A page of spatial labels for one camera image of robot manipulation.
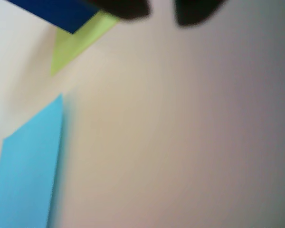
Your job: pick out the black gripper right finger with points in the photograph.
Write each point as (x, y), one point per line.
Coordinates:
(194, 12)

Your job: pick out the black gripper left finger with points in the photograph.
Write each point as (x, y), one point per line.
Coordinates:
(126, 8)

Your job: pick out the green paper square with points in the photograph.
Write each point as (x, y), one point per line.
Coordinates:
(73, 45)

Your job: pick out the light blue paper square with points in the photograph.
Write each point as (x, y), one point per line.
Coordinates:
(26, 171)

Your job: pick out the large blue cube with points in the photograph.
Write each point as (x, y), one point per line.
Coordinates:
(61, 14)

